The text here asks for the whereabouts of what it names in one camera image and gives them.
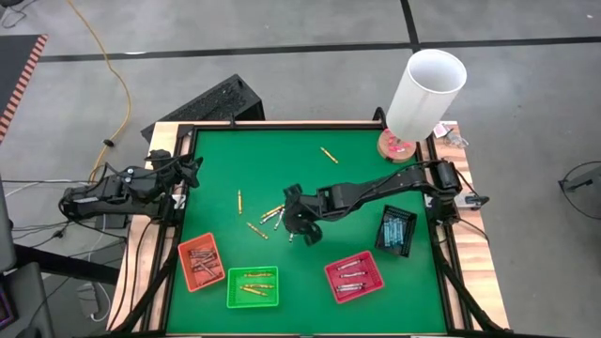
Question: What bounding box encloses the orange plastic basket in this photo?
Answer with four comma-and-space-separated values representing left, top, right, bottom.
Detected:
177, 232, 227, 293

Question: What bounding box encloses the red plastic basket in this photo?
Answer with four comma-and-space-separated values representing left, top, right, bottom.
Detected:
324, 250, 386, 305

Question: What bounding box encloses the green plastic basket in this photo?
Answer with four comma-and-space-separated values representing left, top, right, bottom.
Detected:
226, 265, 281, 310

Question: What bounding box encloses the black floor beam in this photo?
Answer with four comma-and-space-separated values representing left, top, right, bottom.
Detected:
12, 243, 121, 286

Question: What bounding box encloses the white lampshade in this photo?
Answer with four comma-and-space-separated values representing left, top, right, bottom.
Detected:
385, 48, 469, 144

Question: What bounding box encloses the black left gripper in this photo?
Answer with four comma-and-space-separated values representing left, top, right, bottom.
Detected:
146, 148, 205, 192

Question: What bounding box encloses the green table mat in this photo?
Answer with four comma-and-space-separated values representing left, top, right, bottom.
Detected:
166, 127, 448, 334

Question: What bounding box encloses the black power brick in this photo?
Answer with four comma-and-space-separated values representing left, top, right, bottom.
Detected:
96, 214, 131, 231

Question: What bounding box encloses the clear plastic cable bundle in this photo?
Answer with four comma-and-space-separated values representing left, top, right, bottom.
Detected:
445, 130, 470, 150

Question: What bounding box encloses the yellow floor cable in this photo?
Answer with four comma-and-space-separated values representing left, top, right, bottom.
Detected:
67, 0, 132, 183

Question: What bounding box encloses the pink white packet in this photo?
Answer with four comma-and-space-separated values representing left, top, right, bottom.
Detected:
431, 121, 455, 139

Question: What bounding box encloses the black orange striped mat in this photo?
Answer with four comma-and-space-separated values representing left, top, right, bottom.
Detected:
0, 33, 50, 142

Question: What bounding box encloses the grey metal bracket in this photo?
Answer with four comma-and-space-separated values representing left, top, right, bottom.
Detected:
453, 191, 490, 211

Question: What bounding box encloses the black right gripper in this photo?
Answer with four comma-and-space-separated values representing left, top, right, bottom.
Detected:
281, 183, 325, 248

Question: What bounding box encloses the black plastic basket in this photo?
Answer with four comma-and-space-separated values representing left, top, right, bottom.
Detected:
374, 204, 419, 258

